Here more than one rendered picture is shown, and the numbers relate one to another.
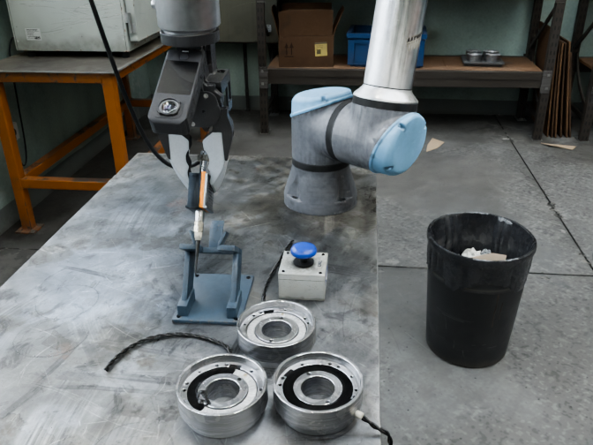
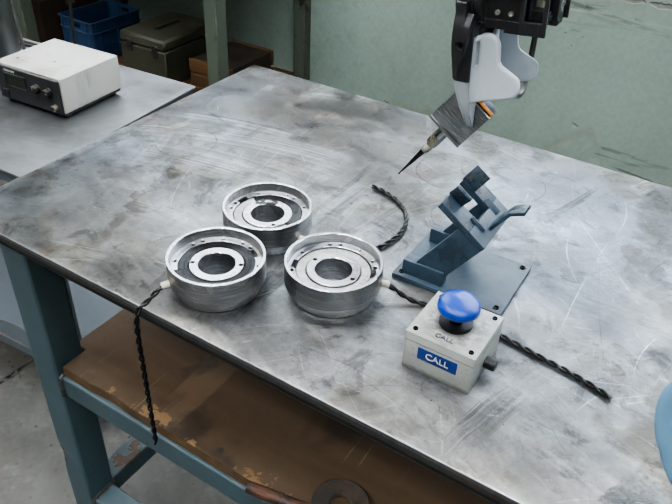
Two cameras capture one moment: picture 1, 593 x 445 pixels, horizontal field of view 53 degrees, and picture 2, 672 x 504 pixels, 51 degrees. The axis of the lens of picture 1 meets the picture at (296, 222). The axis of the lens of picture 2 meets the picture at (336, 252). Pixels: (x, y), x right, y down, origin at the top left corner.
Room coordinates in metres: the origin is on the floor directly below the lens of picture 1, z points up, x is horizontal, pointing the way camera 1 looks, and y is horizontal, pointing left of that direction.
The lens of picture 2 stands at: (0.89, -0.51, 1.29)
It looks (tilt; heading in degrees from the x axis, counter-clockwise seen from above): 36 degrees down; 114
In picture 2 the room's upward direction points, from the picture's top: 3 degrees clockwise
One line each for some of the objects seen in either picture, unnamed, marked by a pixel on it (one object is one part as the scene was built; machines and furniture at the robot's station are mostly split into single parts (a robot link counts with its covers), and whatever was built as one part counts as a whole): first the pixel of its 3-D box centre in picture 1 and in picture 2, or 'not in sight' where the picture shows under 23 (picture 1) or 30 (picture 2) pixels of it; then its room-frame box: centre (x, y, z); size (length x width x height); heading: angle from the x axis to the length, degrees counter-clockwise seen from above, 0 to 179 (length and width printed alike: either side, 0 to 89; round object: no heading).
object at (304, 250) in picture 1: (304, 260); (456, 319); (0.79, -0.01, 0.85); 0.04 x 0.04 x 0.05
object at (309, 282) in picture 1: (304, 272); (457, 342); (0.80, -0.01, 0.82); 0.08 x 0.07 x 0.05; 173
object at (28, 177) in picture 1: (123, 111); not in sight; (3.25, 0.96, 0.39); 1.50 x 0.62 x 0.78; 173
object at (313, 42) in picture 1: (308, 33); not in sight; (4.24, -0.10, 0.64); 0.49 x 0.40 x 0.37; 88
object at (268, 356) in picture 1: (276, 334); (333, 275); (0.65, 0.03, 0.82); 0.10 x 0.10 x 0.04
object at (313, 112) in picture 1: (324, 123); not in sight; (1.12, -0.06, 0.97); 0.13 x 0.12 x 0.14; 47
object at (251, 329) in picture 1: (276, 335); (333, 276); (0.65, 0.03, 0.82); 0.08 x 0.08 x 0.02
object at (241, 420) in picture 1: (222, 395); (267, 219); (0.53, 0.09, 0.82); 0.10 x 0.10 x 0.04
